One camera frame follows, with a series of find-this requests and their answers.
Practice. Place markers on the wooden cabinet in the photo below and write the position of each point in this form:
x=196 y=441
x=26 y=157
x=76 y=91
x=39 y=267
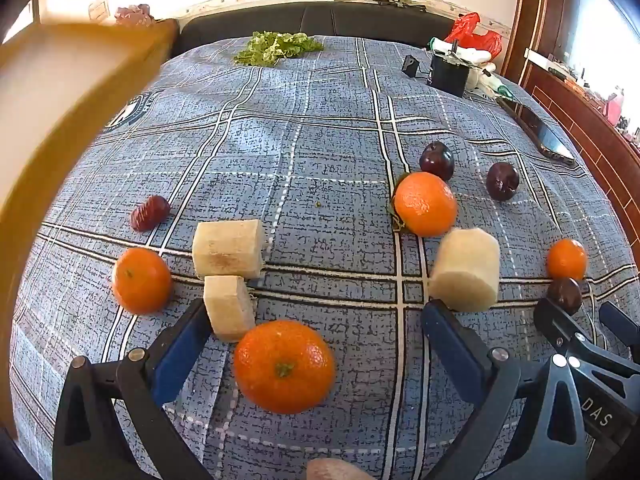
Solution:
x=585 y=125

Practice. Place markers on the purple flowered cloth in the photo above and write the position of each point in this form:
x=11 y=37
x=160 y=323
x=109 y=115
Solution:
x=134 y=14

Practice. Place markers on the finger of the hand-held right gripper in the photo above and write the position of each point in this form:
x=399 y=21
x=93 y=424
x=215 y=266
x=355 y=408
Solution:
x=622 y=327
x=557 y=327

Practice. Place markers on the black sofa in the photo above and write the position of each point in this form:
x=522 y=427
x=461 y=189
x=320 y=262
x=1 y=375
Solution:
x=350 y=20

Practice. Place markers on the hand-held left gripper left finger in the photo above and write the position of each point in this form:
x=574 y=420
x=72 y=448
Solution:
x=182 y=350

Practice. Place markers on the small black device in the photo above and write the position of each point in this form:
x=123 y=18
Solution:
x=410 y=66

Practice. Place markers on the red date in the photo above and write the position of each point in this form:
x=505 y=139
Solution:
x=149 y=213

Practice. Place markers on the green lettuce leaf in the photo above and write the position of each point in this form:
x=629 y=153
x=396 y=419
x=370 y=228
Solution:
x=277 y=47

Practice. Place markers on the small orange mandarin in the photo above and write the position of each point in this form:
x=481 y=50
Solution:
x=566 y=259

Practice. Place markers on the black smartphone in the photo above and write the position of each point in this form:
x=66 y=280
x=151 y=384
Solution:
x=540 y=132

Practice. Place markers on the black square container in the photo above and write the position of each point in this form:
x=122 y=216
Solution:
x=449 y=76

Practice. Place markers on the red plastic bag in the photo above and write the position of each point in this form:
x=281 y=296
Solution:
x=475 y=35

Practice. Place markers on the large peeled white sugarcane piece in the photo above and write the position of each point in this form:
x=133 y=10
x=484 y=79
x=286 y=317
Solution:
x=465 y=270

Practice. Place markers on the yellow cardboard box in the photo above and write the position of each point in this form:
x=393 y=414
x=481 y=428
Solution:
x=60 y=110

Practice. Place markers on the orange mandarin with leaf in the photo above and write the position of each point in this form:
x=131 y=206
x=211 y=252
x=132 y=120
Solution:
x=426 y=205

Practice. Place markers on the brown round item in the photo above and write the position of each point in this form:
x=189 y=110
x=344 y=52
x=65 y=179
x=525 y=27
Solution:
x=335 y=471

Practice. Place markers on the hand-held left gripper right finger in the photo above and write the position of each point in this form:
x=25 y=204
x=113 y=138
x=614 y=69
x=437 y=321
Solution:
x=452 y=340

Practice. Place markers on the medium orange mandarin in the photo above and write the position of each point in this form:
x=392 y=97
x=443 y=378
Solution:
x=141 y=282

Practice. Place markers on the large orange mandarin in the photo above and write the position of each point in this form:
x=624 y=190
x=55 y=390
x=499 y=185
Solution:
x=295 y=360

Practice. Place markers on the small dark purple plum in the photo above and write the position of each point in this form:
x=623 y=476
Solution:
x=564 y=294

